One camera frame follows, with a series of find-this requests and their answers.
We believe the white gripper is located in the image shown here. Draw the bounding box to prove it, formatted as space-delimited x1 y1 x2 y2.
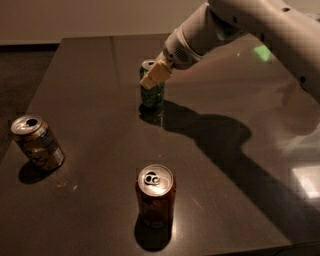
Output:
140 25 204 90

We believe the green soda can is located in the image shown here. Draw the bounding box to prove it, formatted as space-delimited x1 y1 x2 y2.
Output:
140 59 165 108

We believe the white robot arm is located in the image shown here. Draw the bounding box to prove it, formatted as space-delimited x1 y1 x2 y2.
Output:
141 0 320 101

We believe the red coke can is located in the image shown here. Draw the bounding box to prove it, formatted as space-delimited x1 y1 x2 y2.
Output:
135 164 176 228

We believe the brown gold soda can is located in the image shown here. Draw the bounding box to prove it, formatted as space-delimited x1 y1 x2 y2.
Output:
11 114 64 171

